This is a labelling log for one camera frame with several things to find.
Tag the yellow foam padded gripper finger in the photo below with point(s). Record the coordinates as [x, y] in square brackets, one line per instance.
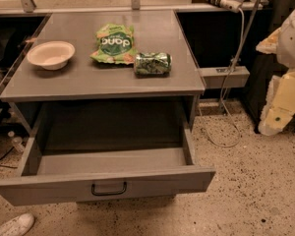
[280, 104]

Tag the green soda can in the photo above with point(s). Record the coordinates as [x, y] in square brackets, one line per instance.
[152, 63]

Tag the white sneaker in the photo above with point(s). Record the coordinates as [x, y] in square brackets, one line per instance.
[17, 226]

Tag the grey drawer cabinet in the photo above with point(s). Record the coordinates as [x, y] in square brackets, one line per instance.
[84, 79]

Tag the grey side bracket shelf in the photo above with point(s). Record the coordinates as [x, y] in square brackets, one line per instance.
[222, 77]

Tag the grey top drawer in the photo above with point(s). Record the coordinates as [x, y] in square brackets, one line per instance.
[106, 150]

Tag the green chip bag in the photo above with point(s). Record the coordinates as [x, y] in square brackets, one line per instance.
[115, 44]

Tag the white clamp device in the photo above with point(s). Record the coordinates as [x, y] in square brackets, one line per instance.
[231, 5]

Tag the clear plastic bottle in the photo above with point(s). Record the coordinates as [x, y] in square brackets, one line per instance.
[17, 142]

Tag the white paper bowl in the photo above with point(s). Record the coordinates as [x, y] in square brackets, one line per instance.
[52, 55]

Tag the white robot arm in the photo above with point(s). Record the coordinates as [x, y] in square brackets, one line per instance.
[281, 43]

